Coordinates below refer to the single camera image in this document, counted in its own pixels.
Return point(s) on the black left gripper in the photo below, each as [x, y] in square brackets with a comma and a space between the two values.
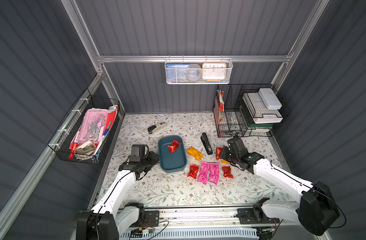
[151, 157]

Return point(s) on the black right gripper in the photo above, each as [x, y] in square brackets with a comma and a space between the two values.
[227, 152]

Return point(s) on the yellow tea bag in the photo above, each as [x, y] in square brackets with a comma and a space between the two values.
[225, 162]
[195, 153]

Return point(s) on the red tea bag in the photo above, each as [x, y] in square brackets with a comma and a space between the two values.
[173, 146]
[194, 169]
[227, 172]
[218, 153]

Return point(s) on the pink tea bag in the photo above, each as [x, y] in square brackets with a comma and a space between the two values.
[204, 172]
[214, 173]

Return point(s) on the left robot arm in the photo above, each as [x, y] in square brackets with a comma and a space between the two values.
[103, 221]

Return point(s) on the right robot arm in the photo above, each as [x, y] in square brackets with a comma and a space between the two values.
[313, 205]

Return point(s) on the teal storage box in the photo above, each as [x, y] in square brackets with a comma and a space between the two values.
[172, 162]

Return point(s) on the white box on organizer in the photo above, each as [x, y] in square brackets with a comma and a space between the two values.
[270, 99]

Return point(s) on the blue box in basket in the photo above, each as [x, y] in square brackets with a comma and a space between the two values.
[176, 72]

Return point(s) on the white and black stapler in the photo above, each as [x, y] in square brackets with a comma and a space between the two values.
[156, 128]

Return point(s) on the pink pencil case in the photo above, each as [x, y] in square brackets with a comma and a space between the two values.
[93, 125]

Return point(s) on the yellow white clock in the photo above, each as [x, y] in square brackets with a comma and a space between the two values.
[214, 71]

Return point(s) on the clear tape roll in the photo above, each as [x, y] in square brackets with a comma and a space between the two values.
[194, 73]

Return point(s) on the black wire desk organizer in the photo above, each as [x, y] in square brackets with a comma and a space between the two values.
[248, 96]

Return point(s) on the black wire side basket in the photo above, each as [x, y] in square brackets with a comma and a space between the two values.
[66, 146]

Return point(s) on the white wire wall basket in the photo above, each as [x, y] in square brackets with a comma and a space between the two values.
[200, 61]

